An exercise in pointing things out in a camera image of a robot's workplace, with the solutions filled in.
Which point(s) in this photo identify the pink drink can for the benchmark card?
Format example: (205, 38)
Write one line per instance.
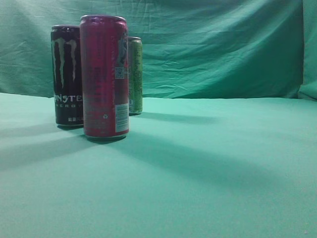
(104, 63)

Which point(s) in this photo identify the green backdrop cloth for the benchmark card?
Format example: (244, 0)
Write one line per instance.
(191, 48)

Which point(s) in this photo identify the black Monster energy can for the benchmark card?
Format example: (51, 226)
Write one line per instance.
(67, 81)

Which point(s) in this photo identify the light green drink can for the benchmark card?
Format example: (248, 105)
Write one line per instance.
(135, 63)

